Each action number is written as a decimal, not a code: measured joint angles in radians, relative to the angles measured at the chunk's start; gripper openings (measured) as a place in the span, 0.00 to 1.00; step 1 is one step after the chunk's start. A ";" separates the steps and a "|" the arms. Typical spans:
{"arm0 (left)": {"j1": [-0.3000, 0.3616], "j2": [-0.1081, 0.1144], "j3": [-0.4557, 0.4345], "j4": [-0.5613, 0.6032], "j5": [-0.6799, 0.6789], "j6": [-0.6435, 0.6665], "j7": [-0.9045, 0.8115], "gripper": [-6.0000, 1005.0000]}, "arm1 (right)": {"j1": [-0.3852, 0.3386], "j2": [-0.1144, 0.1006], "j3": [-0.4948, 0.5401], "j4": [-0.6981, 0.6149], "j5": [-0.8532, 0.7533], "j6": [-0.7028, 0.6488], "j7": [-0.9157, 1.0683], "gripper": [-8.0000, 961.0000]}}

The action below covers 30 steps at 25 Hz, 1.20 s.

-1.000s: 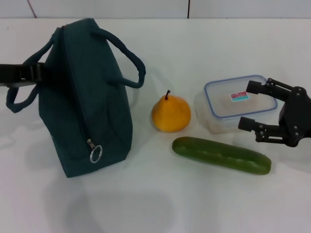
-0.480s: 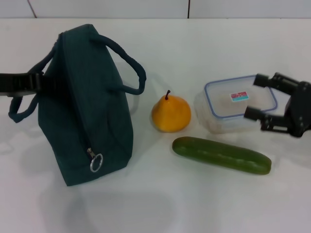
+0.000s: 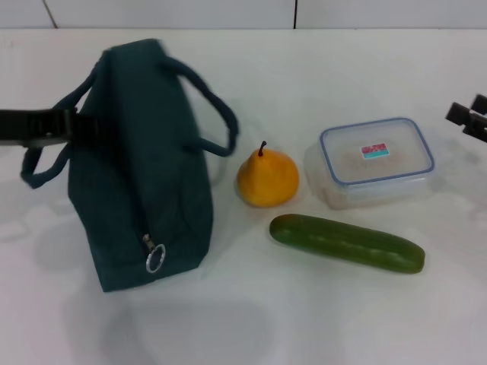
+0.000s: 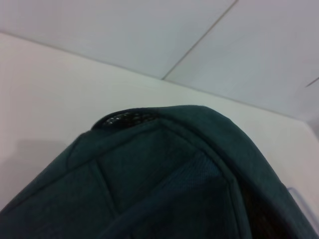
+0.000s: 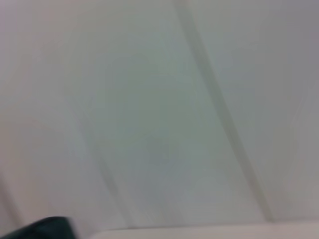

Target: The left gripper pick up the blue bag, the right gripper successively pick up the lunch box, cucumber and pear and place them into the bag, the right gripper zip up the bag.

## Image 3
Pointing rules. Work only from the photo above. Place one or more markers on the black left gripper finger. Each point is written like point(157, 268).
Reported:
point(89, 127)

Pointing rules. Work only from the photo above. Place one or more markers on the dark teal zippered lunch bag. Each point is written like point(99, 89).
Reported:
point(171, 171)

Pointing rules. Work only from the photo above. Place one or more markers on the orange-yellow pear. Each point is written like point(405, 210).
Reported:
point(266, 178)

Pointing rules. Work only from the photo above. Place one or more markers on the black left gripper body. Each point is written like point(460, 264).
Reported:
point(30, 125)

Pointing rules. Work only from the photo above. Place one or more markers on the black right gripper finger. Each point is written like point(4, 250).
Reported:
point(458, 113)

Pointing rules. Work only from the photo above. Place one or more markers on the green cucumber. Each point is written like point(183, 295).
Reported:
point(342, 243)

